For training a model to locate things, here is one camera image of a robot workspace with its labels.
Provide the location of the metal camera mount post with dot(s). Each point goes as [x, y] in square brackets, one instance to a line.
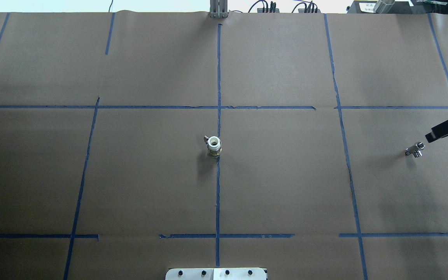
[218, 9]

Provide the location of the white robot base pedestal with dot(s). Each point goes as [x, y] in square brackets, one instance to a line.
[253, 273]

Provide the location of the black cable plugs left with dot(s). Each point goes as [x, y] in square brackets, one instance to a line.
[264, 7]

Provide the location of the dark equipment box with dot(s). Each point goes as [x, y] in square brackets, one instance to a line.
[387, 7]

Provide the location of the chrome tee valve fitting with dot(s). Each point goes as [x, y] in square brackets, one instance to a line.
[415, 150]

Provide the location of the black cable plugs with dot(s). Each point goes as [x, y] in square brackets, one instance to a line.
[306, 7]
[264, 7]

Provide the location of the black cable plugs right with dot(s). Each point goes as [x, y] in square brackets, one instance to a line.
[306, 7]

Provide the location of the white PPR pipe brass fitting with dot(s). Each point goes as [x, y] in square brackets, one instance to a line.
[214, 145]

